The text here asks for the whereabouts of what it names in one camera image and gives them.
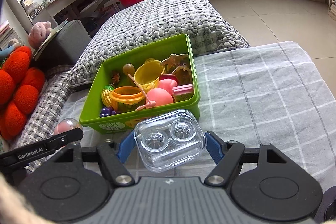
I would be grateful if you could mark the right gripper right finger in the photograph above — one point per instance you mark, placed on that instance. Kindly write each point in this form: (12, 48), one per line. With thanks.
(227, 156)

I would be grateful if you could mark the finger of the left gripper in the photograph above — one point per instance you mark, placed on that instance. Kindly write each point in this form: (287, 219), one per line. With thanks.
(62, 139)

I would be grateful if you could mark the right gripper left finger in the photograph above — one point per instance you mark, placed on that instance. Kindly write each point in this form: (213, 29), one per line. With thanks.
(112, 156)

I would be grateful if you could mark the pink clear capsule ball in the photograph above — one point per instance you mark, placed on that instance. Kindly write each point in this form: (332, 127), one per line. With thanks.
(66, 125)

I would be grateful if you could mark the purple toy grapes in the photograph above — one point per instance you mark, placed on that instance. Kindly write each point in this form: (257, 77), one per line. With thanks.
(107, 111)

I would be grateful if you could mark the yellow toy corn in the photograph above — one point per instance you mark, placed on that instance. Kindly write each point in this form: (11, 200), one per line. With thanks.
(106, 98)

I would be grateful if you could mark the clear contact lens case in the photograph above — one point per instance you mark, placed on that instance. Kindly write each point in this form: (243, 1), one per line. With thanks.
(169, 140)

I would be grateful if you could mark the orange toy bowl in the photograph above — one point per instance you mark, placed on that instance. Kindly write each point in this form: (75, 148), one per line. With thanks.
(127, 98)

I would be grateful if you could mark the pink octopus toy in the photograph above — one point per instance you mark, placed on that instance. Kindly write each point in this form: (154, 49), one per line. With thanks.
(155, 97)

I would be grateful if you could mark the watermelon slice toy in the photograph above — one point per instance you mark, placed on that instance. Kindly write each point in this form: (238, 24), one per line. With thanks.
(183, 92)

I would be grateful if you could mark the red orange toy figure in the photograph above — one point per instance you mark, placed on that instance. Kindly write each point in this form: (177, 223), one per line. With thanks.
(115, 79)

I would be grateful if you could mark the yellow toy pot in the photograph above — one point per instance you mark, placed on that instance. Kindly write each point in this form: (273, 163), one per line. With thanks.
(147, 75)

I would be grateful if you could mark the beige toy hand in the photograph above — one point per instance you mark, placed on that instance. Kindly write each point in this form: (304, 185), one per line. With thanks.
(183, 74)

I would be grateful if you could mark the pink red-capped toy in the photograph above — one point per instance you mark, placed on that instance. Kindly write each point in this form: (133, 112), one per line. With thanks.
(168, 82)

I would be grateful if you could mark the beige starfish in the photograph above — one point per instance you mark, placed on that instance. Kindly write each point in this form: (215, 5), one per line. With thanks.
(173, 61)

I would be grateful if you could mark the grey plaid sofa cover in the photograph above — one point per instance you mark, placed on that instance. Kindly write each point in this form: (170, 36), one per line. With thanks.
(43, 120)

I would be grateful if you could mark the orange pumpkin cushion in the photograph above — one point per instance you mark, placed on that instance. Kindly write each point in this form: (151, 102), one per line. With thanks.
(21, 86)

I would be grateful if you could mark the grey checked cloth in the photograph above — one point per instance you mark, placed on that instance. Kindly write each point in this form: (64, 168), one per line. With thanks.
(271, 93)

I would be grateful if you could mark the green plastic storage box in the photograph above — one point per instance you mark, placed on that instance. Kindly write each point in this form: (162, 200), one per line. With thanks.
(90, 115)

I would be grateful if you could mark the grey sofa armrest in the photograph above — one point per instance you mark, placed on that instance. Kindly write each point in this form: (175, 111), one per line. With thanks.
(64, 48)

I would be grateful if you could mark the blue plush toy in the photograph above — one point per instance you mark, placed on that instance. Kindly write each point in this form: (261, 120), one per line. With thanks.
(12, 46)

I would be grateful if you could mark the open book on armrest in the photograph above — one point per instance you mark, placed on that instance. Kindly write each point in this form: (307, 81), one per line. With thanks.
(53, 33)

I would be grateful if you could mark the pink plush toy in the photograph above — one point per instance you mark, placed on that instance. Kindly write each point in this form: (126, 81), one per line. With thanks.
(38, 34)

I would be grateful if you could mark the stack of books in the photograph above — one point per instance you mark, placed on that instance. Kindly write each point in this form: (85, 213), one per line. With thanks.
(7, 33)

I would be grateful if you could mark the grey quilted sofa cushion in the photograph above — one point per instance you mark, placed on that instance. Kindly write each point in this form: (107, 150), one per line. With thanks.
(152, 20)

